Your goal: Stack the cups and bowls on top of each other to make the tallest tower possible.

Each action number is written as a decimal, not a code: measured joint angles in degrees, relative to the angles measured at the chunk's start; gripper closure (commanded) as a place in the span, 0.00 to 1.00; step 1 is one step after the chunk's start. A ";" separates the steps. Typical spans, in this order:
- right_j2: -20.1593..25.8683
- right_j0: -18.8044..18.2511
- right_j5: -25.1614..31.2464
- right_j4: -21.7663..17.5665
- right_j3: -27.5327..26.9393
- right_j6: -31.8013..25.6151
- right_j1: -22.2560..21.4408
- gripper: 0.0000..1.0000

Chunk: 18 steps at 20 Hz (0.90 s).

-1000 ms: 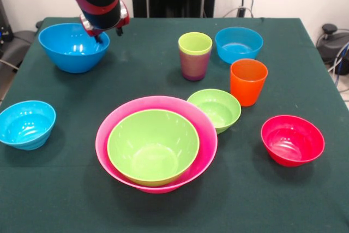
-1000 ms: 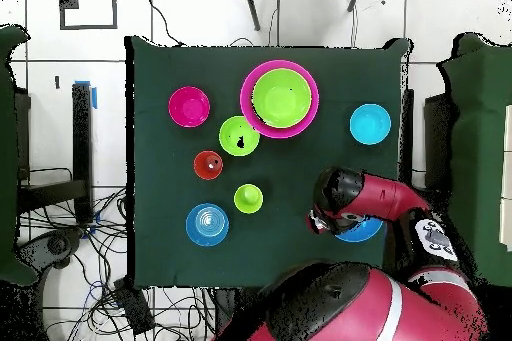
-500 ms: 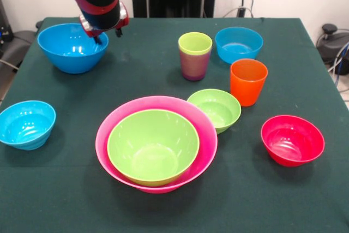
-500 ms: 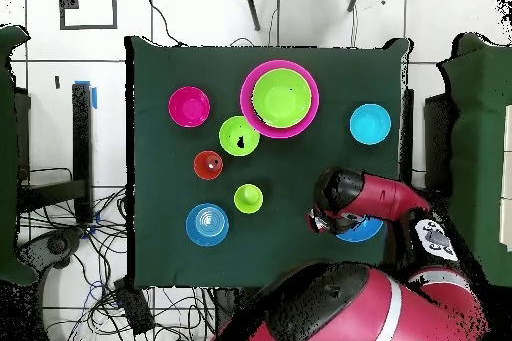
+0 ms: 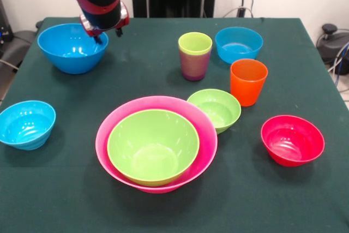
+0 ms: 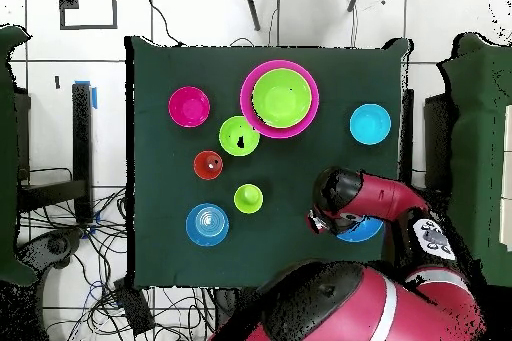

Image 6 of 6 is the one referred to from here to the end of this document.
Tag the large blue bowl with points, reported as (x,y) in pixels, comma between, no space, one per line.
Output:
(362,233)

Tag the lime green cup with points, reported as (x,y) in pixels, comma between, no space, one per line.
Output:
(248,198)

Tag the large green bowl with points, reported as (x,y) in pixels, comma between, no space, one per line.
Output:
(282,98)

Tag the large pink bowl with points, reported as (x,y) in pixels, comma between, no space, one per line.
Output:
(248,113)

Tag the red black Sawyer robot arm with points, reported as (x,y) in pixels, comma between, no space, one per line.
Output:
(376,301)

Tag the small light blue bowl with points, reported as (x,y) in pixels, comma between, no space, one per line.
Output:
(370,123)

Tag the medium blue bowl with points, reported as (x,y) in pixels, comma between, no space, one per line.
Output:
(207,224)

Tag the small green bowl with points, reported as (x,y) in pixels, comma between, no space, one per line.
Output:
(238,134)

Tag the orange cup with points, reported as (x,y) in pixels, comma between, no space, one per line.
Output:
(208,165)

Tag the dark green table cloth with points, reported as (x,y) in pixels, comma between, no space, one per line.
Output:
(160,221)

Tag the green covered side table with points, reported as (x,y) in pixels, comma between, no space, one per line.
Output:
(8,157)
(480,157)

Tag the small red-pink bowl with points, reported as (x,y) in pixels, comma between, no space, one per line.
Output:
(189,106)

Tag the black power box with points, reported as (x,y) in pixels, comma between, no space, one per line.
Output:
(134,305)

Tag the black wheel base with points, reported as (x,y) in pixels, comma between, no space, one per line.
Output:
(56,245)

